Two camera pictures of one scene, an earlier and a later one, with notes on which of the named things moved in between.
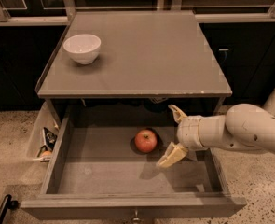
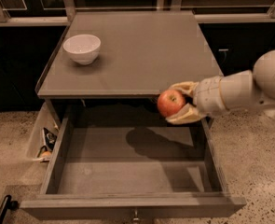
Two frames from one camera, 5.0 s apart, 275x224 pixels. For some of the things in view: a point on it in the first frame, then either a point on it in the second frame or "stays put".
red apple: (145, 140) -> (171, 101)
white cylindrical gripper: (189, 133) -> (208, 96)
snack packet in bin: (49, 138) stays put
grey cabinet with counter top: (153, 55) stays put
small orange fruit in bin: (47, 153) stays put
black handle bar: (7, 203) stays put
